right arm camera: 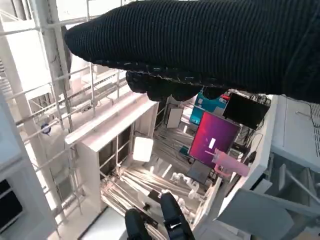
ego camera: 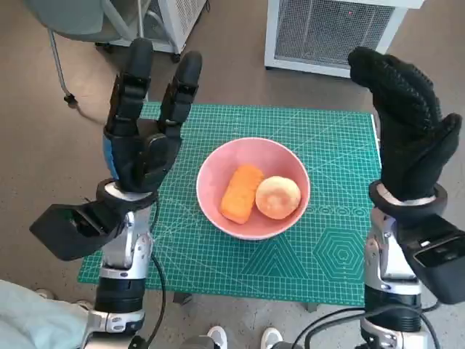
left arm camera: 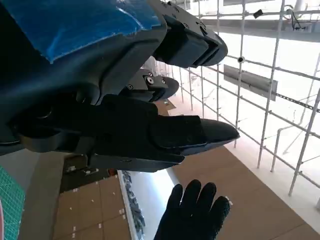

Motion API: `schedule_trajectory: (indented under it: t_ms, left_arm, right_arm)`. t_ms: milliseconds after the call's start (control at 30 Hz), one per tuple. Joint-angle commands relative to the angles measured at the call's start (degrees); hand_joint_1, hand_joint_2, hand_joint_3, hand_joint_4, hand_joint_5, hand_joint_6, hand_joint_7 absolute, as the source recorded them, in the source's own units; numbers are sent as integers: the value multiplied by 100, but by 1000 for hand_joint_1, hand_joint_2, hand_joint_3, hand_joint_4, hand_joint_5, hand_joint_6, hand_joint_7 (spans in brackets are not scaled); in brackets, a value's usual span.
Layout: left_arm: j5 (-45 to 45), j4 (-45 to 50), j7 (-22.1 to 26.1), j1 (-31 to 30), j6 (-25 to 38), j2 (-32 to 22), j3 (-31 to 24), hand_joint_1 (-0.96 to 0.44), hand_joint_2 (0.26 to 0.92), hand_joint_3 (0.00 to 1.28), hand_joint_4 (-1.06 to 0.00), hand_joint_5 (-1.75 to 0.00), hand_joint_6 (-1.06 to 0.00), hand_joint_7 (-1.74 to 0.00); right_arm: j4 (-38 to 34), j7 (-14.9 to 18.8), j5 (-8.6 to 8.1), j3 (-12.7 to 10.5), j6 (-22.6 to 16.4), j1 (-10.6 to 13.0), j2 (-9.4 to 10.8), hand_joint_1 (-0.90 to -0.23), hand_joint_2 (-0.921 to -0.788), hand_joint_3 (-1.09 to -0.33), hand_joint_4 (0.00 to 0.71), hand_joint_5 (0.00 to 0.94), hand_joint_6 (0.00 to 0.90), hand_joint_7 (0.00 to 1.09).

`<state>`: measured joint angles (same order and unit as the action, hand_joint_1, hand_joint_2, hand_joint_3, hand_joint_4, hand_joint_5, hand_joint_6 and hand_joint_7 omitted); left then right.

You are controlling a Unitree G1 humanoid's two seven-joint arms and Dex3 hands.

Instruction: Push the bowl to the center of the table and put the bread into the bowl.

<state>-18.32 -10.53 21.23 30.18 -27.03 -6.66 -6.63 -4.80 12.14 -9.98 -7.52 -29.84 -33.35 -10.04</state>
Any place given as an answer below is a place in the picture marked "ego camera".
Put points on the green cutting mat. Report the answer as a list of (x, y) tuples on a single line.
[(203, 261)]

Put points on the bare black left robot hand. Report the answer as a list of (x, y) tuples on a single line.
[(141, 156)]

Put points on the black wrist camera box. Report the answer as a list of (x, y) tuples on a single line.
[(443, 269), (61, 236)]

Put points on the round toy bread bun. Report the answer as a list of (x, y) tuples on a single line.
[(278, 198)]

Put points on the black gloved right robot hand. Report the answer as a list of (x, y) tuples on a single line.
[(407, 138)]

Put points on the silver metal pole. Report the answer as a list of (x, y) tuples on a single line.
[(140, 18)]

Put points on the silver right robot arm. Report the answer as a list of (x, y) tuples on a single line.
[(388, 301)]

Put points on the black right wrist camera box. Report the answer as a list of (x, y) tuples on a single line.
[(443, 269)]

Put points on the pink bowl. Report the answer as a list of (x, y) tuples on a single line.
[(250, 156)]

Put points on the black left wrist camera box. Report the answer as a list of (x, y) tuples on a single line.
[(61, 236)]

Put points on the person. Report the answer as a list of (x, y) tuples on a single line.
[(32, 320)]

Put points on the white wheeled mesh cabinet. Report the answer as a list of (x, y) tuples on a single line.
[(181, 18)]

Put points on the white cabinet with mesh front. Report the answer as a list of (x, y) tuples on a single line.
[(327, 29)]

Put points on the long orange toy bread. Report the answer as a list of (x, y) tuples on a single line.
[(238, 196)]

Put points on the white shoe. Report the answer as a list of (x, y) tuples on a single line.
[(271, 336), (218, 336)]

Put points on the grey chair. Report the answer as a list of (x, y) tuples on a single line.
[(72, 18)]

